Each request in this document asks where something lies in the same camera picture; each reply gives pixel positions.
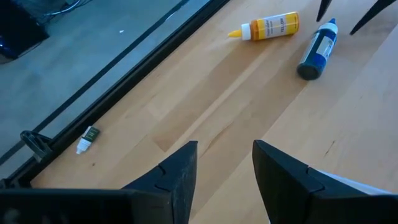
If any small green food coloring bottle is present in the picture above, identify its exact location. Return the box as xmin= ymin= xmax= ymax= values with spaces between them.
xmin=76 ymin=126 xmax=101 ymax=156

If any black bulky equipment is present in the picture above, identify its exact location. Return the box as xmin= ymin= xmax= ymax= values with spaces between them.
xmin=0 ymin=0 xmax=50 ymax=65

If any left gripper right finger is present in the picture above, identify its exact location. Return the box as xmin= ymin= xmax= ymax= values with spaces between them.
xmin=252 ymin=139 xmax=398 ymax=224

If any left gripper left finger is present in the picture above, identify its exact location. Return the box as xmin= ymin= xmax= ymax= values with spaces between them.
xmin=122 ymin=140 xmax=199 ymax=224

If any black frame clamp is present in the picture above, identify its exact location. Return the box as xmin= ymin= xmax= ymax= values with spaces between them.
xmin=19 ymin=129 xmax=53 ymax=162

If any large yellow food coloring bottle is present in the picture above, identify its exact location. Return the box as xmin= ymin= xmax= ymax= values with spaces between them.
xmin=228 ymin=11 xmax=300 ymax=42

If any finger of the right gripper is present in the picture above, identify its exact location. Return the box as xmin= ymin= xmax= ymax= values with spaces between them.
xmin=349 ymin=0 xmax=397 ymax=36
xmin=316 ymin=0 xmax=333 ymax=22

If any large blue food coloring bottle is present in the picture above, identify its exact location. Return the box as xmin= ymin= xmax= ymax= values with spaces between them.
xmin=297 ymin=17 xmax=339 ymax=81

